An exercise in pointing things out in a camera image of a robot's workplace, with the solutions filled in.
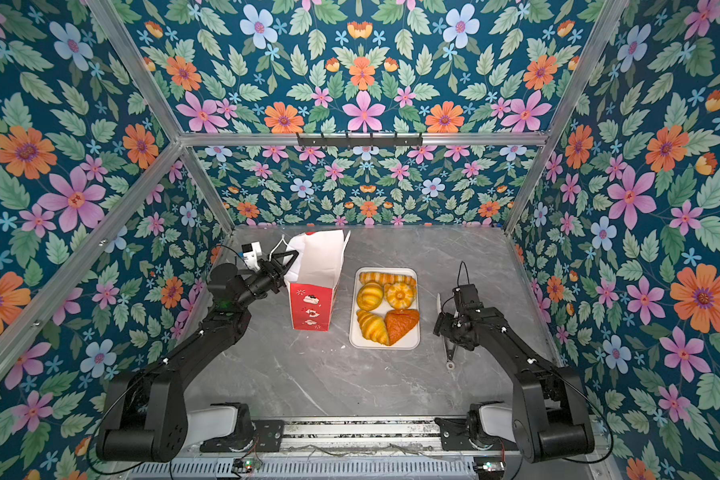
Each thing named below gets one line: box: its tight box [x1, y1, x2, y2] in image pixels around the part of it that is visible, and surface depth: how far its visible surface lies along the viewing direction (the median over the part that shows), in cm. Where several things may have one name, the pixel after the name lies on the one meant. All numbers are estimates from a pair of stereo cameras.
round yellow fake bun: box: [356, 282, 384, 312], surface depth 95 cm
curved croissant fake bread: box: [356, 310, 390, 346], surface depth 89 cm
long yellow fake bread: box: [359, 272, 417, 286], surface depth 103 cm
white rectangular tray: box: [349, 267, 421, 351], surface depth 92 cm
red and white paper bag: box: [283, 230, 351, 331], surface depth 83 cm
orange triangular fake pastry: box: [384, 309, 420, 345], surface depth 90 cm
